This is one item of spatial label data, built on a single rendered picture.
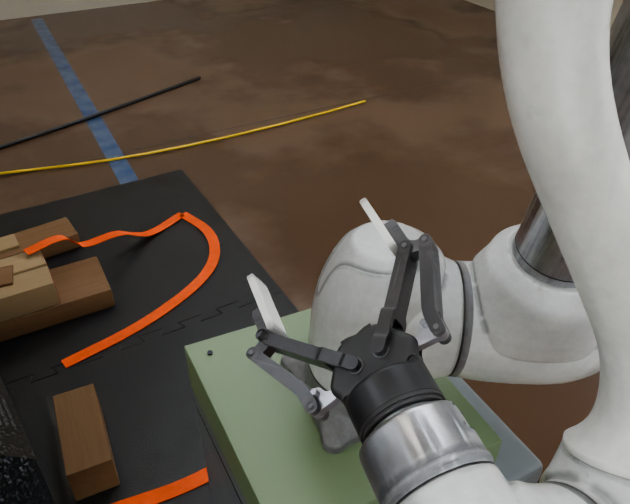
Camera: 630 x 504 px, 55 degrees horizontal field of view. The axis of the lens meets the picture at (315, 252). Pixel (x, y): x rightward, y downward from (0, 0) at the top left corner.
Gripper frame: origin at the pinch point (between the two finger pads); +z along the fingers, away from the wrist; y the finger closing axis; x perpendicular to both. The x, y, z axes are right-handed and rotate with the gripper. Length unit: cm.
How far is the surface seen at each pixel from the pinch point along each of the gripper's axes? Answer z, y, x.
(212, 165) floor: 222, -53, -154
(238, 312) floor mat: 104, -58, -126
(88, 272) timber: 139, -99, -98
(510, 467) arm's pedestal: -14.0, 2.8, -46.8
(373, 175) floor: 181, 15, -188
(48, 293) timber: 124, -106, -83
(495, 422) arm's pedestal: -6.7, 4.4, -49.2
